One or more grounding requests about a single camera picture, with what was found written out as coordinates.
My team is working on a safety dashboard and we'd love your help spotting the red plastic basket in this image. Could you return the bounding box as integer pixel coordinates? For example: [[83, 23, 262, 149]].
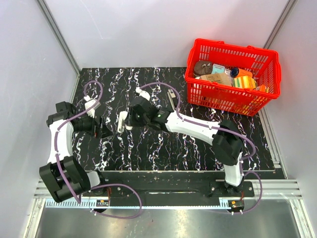
[[185, 39, 281, 116]]

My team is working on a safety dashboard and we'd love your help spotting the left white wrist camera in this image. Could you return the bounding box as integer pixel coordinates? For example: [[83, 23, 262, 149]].
[[84, 95, 100, 118]]

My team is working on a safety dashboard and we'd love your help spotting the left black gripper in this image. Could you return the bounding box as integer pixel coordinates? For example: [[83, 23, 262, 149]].
[[73, 109, 113, 139]]

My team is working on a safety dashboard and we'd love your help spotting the yellow green sponge pack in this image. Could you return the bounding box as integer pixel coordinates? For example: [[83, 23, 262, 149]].
[[232, 76, 257, 89]]

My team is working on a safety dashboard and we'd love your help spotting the teal white card box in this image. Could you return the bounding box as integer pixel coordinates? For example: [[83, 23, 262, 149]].
[[211, 63, 225, 74]]

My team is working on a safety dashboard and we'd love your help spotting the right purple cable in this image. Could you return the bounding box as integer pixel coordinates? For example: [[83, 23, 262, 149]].
[[137, 82, 263, 215]]

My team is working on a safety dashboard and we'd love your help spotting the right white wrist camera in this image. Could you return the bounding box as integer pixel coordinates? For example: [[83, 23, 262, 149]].
[[135, 87, 151, 101]]

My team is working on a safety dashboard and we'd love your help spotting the orange snack packet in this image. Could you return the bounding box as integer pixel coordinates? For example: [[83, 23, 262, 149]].
[[254, 84, 269, 93]]

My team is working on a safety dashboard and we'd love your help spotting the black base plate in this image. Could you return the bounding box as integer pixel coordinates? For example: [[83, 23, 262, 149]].
[[49, 170, 255, 201]]

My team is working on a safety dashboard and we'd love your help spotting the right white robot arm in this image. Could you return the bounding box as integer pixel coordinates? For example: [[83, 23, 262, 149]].
[[123, 96, 243, 196]]

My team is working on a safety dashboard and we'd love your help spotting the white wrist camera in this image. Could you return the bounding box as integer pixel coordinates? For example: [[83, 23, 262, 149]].
[[84, 95, 100, 118], [135, 87, 151, 101]]

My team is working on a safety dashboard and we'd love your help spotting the aluminium rail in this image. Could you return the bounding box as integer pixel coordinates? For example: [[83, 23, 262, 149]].
[[34, 179, 302, 210]]

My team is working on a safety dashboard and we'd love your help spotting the orange bottle blue cap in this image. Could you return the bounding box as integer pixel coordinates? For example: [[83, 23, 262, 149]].
[[230, 67, 253, 78]]

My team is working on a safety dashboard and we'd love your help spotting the purple cable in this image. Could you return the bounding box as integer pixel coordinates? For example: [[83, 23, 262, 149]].
[[137, 82, 263, 215], [54, 80, 143, 219]]

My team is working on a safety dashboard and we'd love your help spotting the brown cardboard box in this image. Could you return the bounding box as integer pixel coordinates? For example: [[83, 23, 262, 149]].
[[200, 73, 232, 86]]

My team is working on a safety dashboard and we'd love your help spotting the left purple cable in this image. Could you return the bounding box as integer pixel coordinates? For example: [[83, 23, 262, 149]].
[[54, 80, 143, 219]]

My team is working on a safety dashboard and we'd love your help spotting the black grey stapler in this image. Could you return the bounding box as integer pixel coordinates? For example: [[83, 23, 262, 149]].
[[167, 89, 179, 111]]

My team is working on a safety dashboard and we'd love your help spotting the brown round object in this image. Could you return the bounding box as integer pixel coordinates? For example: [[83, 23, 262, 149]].
[[193, 60, 212, 77]]

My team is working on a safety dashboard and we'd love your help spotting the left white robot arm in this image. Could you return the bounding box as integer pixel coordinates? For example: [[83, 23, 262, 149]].
[[39, 102, 113, 203]]

